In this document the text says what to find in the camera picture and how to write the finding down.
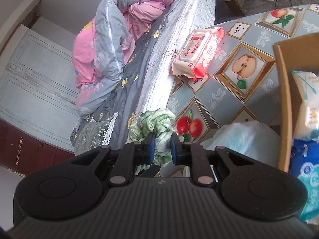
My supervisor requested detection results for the grey lace-trimmed pillow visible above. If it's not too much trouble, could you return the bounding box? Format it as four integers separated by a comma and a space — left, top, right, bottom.
70, 112, 118, 156

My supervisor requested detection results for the white translucent plastic bag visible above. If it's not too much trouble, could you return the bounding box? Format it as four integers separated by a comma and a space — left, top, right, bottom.
201, 121, 280, 167

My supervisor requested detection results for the red wet wipes pack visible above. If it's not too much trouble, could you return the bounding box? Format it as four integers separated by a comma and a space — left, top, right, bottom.
171, 27, 225, 79

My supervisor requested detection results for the white stitched mattress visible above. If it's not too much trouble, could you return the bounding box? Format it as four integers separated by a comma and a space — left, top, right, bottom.
110, 0, 218, 148

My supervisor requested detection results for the cardboard box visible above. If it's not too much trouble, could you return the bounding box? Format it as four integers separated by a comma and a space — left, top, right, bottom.
273, 33, 318, 172

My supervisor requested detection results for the grey panelled door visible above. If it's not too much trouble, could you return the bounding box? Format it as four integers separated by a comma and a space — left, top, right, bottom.
1, 25, 78, 151

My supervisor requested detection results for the green white cloth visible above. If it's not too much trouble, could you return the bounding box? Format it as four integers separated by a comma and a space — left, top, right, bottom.
128, 108, 176, 167

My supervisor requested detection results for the cotton swab packet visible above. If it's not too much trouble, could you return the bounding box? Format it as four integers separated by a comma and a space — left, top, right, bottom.
292, 71, 318, 141

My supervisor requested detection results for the blue tissue pack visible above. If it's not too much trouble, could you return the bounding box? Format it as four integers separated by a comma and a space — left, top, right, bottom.
289, 139, 318, 224

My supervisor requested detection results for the pink and grey floral quilt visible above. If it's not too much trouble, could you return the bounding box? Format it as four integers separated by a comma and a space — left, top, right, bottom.
72, 0, 173, 118

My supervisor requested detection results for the dark grey patterned bedsheet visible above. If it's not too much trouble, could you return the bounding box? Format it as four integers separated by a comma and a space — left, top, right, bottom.
70, 0, 181, 154

